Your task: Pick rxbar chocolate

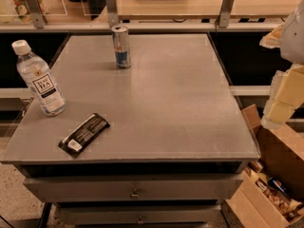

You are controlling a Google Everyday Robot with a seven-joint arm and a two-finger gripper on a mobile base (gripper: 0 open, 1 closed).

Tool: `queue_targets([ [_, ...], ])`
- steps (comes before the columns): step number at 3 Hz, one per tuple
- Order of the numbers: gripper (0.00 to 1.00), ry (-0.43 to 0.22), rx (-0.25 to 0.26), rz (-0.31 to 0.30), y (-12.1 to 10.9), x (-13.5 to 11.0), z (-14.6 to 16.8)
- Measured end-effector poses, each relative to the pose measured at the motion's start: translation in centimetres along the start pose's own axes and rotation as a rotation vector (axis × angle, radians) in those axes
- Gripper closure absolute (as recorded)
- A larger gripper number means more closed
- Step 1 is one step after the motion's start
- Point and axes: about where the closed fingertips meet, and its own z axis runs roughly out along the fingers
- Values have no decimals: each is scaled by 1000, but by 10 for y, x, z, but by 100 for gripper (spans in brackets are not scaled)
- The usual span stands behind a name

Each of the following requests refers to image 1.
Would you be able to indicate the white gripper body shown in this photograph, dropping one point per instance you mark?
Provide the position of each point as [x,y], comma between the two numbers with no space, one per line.
[294,38]

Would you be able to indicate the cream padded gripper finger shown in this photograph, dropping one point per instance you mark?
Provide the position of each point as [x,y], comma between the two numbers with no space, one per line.
[286,96]
[272,39]

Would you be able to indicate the black rxbar chocolate wrapper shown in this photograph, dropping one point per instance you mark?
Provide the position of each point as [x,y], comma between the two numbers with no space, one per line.
[83,135]

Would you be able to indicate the blue pepsi can in box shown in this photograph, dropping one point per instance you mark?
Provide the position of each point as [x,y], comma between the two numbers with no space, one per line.
[278,185]

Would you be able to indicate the cardboard box of snacks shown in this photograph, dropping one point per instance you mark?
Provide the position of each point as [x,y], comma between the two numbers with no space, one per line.
[258,205]

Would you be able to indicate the grey drawer cabinet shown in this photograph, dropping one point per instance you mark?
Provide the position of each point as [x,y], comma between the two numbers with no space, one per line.
[162,142]

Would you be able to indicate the silver blue energy drink can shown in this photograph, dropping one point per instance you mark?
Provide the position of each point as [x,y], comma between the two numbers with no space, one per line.
[121,46]

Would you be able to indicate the upper grey drawer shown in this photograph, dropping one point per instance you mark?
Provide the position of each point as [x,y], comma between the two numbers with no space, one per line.
[142,187]

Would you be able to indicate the grey drawer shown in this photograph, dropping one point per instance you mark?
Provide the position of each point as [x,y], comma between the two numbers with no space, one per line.
[138,214]
[142,187]

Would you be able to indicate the lower grey drawer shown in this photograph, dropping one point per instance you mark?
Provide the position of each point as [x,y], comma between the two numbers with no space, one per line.
[138,214]

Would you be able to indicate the clear acrylic panel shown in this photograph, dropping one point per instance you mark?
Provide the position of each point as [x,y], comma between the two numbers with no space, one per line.
[20,8]

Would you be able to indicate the clear plastic tea bottle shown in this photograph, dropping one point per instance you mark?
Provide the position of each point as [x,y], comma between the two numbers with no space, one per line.
[38,77]

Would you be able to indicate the right metal bracket post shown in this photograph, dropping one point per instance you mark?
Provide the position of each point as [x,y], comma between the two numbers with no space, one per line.
[225,13]

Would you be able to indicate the metal bracket post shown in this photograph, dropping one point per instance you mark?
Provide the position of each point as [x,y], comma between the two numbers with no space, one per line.
[38,19]
[112,13]
[225,13]

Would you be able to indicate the middle metal bracket post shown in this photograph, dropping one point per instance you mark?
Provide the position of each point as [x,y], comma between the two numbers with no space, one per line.
[112,13]

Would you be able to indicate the left metal bracket post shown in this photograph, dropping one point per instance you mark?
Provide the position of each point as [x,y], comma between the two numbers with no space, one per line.
[38,19]

